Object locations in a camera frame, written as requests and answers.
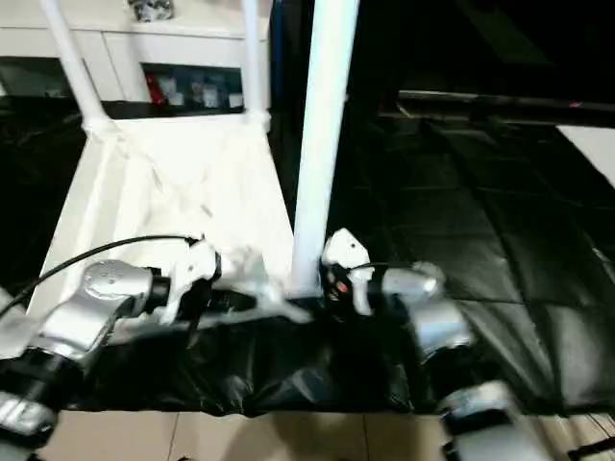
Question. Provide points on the white sideboard cabinet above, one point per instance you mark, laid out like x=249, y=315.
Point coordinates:
x=158, y=43

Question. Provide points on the dark glittery ornament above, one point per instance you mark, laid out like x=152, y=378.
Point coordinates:
x=151, y=9

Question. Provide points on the white low furniture top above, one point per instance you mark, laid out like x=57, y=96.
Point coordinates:
x=591, y=149

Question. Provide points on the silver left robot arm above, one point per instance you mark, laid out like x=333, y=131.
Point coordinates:
x=91, y=307

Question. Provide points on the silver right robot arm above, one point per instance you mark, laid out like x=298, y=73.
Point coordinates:
x=432, y=312

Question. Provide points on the black flat board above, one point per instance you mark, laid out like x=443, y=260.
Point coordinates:
x=504, y=100

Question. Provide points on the white plastic table top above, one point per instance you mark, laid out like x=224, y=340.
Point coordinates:
x=168, y=182

